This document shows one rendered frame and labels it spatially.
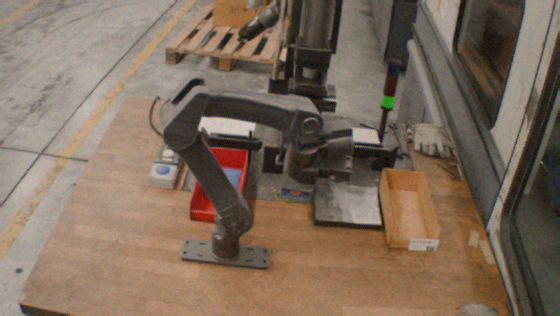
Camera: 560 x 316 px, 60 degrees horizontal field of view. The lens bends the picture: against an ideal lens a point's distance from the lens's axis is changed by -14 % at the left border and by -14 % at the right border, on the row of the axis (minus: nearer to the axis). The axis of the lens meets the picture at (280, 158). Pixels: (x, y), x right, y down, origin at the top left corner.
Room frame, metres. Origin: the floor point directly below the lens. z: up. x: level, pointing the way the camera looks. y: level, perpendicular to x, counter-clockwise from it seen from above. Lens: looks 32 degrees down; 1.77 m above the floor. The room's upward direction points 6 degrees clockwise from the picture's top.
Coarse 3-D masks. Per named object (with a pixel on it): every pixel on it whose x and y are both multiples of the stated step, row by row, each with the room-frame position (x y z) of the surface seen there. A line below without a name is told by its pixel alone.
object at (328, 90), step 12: (300, 72) 1.34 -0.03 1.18; (312, 72) 1.31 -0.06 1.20; (276, 84) 1.34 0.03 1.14; (288, 84) 1.35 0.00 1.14; (300, 84) 1.27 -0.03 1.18; (312, 84) 1.28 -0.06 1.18; (324, 84) 1.28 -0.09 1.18; (312, 96) 1.29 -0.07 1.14; (324, 96) 1.30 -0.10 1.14; (324, 108) 1.28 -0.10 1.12
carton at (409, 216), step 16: (384, 176) 1.22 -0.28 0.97; (400, 176) 1.26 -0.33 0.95; (416, 176) 1.26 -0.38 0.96; (384, 192) 1.18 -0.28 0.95; (400, 192) 1.25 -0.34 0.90; (416, 192) 1.26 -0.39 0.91; (384, 208) 1.14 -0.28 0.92; (400, 208) 1.17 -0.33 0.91; (416, 208) 1.18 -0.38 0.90; (432, 208) 1.10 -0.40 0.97; (384, 224) 1.10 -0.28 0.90; (400, 224) 1.10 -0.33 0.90; (416, 224) 1.11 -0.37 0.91; (432, 224) 1.06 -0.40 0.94; (400, 240) 1.01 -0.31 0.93; (416, 240) 1.01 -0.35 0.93; (432, 240) 1.01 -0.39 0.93
